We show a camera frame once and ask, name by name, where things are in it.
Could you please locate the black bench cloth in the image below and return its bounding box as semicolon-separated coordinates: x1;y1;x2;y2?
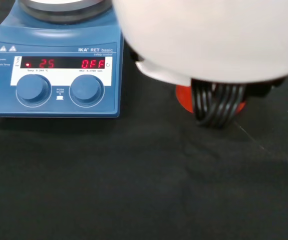
0;0;288;240

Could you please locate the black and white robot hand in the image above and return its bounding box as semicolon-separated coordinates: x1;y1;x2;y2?
111;0;288;128

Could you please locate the red ribbed plastic cup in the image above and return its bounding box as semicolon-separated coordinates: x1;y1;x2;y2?
175;83;247;116

